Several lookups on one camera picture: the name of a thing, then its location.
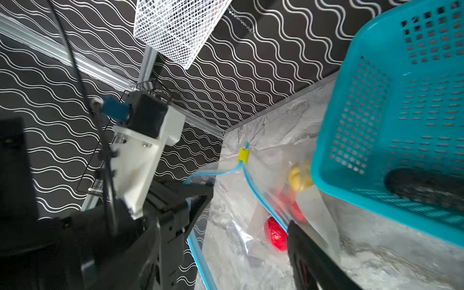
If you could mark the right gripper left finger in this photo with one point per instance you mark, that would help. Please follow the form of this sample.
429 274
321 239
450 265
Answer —
127 260

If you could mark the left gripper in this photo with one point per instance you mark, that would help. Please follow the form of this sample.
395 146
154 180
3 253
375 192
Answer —
79 252

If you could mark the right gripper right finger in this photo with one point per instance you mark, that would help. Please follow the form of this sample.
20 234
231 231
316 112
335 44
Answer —
313 269

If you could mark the dark red apple toy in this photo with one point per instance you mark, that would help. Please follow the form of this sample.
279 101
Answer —
275 234

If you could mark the clear zip top bag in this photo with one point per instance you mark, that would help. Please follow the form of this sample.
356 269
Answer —
228 242

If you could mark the yellow potato toy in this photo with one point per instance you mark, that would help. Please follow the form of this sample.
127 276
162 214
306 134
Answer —
300 177

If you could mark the teal plastic basket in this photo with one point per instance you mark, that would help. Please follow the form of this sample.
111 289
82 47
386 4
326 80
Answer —
398 102

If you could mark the clear wall basket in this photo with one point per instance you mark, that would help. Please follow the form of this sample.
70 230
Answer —
177 29

